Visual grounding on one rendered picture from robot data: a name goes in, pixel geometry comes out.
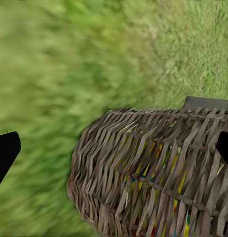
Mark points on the wicker basket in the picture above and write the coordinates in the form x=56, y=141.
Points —
x=133, y=143

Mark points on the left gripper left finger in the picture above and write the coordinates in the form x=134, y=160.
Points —
x=10, y=147

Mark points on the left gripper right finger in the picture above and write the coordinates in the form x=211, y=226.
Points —
x=223, y=145

